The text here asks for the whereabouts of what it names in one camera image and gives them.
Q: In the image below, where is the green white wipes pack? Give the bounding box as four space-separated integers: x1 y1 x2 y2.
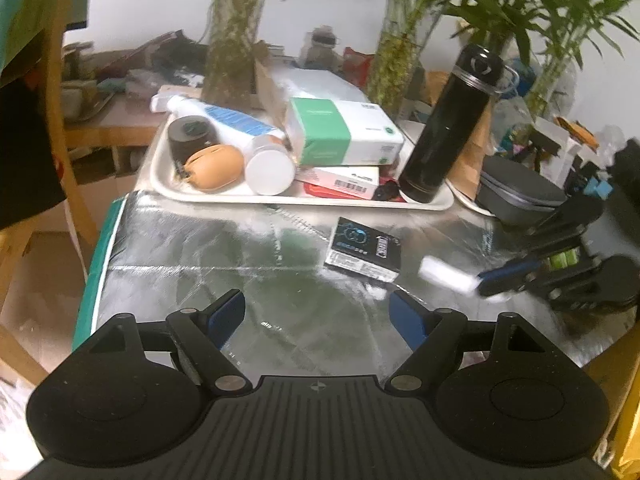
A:
547 248 580 270

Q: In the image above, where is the small black printed box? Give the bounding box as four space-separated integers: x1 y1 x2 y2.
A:
324 217 401 283

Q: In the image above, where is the cardboard box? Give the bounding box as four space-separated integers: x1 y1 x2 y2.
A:
584 324 640 479

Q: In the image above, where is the grey hard case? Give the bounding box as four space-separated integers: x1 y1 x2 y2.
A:
475 156 566 226

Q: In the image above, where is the white plastic tray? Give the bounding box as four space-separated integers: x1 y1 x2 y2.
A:
149 115 454 211

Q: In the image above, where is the pink white flat box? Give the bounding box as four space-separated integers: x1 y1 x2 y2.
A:
295 166 380 200

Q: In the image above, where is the tan round pouch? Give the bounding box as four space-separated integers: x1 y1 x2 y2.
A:
184 144 244 191

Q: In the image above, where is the white capped jar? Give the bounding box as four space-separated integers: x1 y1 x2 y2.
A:
244 134 296 196

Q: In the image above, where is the black thermos bottle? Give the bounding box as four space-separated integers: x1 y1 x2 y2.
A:
397 44 509 204

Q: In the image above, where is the black cylinder speaker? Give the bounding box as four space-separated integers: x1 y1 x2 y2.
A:
167 116 218 165

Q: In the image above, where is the wooden chair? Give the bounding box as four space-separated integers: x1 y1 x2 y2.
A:
1 0 99 387

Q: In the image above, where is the white blue tube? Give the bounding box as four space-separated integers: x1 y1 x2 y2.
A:
150 92 285 148

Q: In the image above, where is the green white tissue box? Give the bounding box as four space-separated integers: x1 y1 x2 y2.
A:
285 98 405 167

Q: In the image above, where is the left glass vase bamboo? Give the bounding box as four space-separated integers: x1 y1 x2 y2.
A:
202 0 265 112

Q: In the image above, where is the glass vase bamboo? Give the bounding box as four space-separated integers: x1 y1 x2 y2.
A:
202 0 265 112
319 0 452 116
448 0 542 63

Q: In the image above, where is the far right vase bamboo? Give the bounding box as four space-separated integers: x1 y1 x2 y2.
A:
525 0 639 117

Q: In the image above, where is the right glass vase bamboo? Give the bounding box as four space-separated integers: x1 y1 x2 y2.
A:
448 0 542 63

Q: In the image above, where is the dark glass jar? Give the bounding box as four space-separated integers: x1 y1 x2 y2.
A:
297 25 343 73

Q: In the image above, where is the middle glass vase bamboo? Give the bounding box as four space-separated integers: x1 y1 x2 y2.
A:
319 0 452 116

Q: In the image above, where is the green fabric bag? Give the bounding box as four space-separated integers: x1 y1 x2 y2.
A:
1 0 36 70

